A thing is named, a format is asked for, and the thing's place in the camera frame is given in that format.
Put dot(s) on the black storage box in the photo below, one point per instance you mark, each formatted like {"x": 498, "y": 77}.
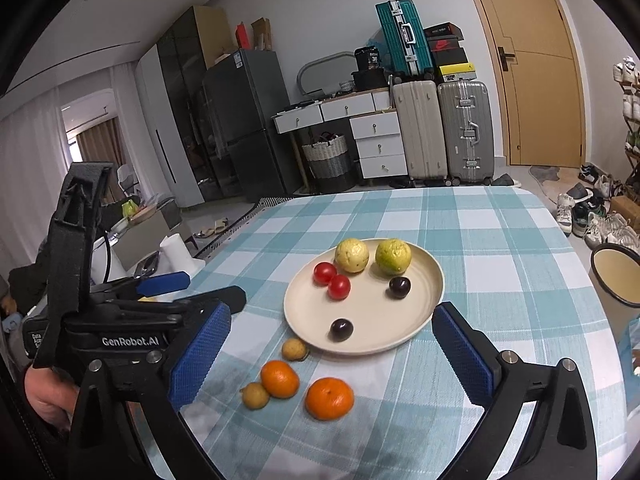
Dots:
{"x": 370, "y": 81}

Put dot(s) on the shoe rack with shoes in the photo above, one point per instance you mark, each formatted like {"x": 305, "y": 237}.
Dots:
{"x": 627, "y": 90}

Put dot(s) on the tan wooden door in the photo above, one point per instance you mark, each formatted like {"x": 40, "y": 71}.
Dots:
{"x": 540, "y": 85}

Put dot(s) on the red logo shoe box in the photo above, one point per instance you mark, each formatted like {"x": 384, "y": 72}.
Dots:
{"x": 445, "y": 44}

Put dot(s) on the small cardboard box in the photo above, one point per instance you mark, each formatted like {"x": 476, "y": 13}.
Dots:
{"x": 627, "y": 210}

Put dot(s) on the silver suitcase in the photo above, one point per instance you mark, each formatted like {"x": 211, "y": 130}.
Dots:
{"x": 467, "y": 132}

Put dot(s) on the grey arched mirror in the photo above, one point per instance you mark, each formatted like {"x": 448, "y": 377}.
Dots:
{"x": 325, "y": 72}

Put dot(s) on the dark grey refrigerator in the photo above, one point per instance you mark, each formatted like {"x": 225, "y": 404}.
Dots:
{"x": 250, "y": 125}

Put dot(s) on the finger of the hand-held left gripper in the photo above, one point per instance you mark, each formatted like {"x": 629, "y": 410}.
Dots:
{"x": 162, "y": 284}
{"x": 227, "y": 294}

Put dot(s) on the dark glass wardrobe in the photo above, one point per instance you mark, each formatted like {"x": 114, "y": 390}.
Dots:
{"x": 185, "y": 105}

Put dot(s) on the brown cardboard box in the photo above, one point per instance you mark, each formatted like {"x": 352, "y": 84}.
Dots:
{"x": 261, "y": 35}

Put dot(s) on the cream trash bin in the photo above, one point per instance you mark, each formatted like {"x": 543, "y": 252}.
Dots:
{"x": 617, "y": 280}

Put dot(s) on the striped rug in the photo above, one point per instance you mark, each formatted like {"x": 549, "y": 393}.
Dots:
{"x": 240, "y": 225}

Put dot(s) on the teal suitcase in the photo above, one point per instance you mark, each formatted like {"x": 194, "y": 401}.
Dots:
{"x": 405, "y": 40}

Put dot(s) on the cream round plate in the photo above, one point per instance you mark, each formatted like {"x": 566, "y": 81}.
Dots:
{"x": 370, "y": 310}

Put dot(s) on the brown longan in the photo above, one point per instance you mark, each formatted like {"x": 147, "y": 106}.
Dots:
{"x": 295, "y": 350}
{"x": 255, "y": 395}

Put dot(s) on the grey floor mat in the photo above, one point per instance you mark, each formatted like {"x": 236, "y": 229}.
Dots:
{"x": 544, "y": 174}

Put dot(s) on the blue plastic bag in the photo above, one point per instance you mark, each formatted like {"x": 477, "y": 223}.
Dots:
{"x": 631, "y": 355}

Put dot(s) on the person's left hand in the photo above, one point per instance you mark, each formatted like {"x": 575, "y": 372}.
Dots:
{"x": 47, "y": 395}

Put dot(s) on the white drawer desk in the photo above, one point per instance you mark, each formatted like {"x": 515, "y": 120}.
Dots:
{"x": 380, "y": 150}

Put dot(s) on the small orange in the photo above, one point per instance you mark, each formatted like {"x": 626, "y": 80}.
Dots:
{"x": 280, "y": 379}

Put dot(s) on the red tomato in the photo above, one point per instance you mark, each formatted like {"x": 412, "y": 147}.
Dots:
{"x": 339, "y": 287}
{"x": 325, "y": 273}

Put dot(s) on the dark plum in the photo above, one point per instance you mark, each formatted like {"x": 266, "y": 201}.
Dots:
{"x": 341, "y": 330}
{"x": 400, "y": 287}

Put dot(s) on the beige suitcase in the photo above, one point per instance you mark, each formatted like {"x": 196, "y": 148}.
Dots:
{"x": 420, "y": 132}

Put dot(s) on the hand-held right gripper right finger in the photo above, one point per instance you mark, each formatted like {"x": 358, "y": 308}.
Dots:
{"x": 462, "y": 355}

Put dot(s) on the white paper towel roll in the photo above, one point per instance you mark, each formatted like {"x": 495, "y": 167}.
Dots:
{"x": 176, "y": 252}

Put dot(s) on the black printed packet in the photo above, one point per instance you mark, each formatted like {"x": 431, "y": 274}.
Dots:
{"x": 368, "y": 59}

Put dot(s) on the beige slippers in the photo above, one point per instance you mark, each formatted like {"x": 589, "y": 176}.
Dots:
{"x": 212, "y": 229}

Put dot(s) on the yellow guava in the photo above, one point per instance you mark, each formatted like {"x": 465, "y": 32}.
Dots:
{"x": 352, "y": 255}

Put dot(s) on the plain black shoe box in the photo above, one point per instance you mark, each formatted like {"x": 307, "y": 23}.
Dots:
{"x": 450, "y": 56}

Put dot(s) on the dark slippers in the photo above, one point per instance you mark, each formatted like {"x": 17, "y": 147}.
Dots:
{"x": 505, "y": 181}

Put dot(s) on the large orange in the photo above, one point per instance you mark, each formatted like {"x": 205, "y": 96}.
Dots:
{"x": 330, "y": 398}

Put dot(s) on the woven laundry basket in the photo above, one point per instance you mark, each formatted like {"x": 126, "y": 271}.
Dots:
{"x": 327, "y": 165}

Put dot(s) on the large open cardboard box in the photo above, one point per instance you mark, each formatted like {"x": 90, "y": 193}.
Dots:
{"x": 147, "y": 237}

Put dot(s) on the white wardrobe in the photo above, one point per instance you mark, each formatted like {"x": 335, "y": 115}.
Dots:
{"x": 160, "y": 135}

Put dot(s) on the green guava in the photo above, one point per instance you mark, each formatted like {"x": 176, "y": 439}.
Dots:
{"x": 393, "y": 256}

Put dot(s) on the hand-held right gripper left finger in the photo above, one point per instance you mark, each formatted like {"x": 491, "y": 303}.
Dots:
{"x": 200, "y": 355}

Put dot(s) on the pile of sneakers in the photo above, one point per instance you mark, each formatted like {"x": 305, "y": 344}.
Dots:
{"x": 595, "y": 220}

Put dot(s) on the brown curtain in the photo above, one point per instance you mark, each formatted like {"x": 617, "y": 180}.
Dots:
{"x": 100, "y": 142}

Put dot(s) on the wooden shoe rack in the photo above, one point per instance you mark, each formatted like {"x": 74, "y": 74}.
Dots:
{"x": 634, "y": 160}

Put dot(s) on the black shoe box red stripe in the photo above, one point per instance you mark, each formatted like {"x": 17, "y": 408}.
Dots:
{"x": 444, "y": 31}

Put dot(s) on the white chair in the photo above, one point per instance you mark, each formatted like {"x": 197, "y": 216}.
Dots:
{"x": 128, "y": 180}

